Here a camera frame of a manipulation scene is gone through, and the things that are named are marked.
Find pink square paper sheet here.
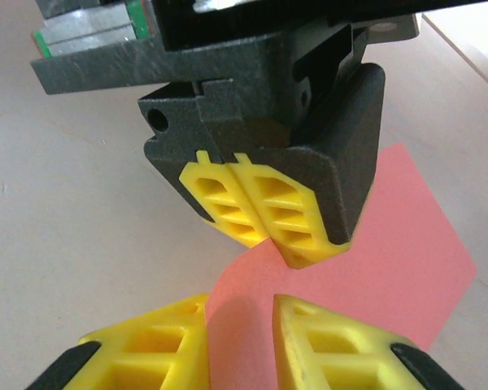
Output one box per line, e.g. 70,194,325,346
207,141,479,390

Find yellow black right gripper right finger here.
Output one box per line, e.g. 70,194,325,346
272,293,464,390

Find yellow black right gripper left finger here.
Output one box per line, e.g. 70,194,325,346
24,293,211,390

